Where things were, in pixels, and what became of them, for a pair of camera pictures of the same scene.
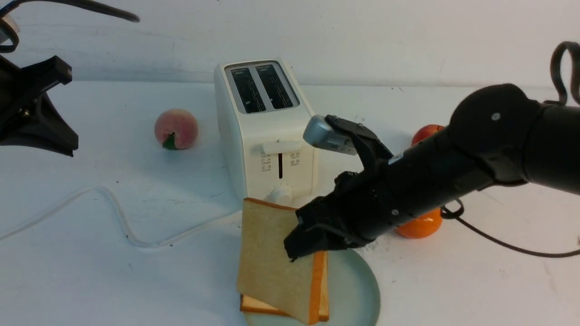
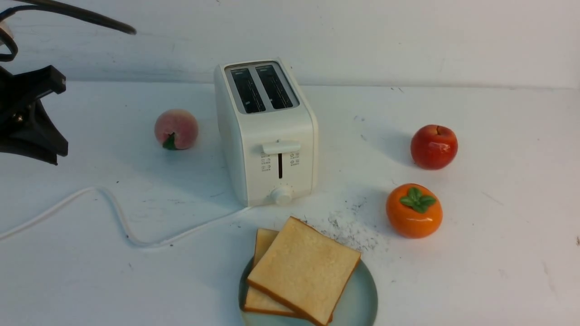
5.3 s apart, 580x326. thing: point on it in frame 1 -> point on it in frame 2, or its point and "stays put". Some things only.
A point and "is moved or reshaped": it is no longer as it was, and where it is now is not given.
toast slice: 266,271 is moved or reshaped
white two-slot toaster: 262,110 stays put
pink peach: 176,128 stays put
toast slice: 248,304 -> 256,300
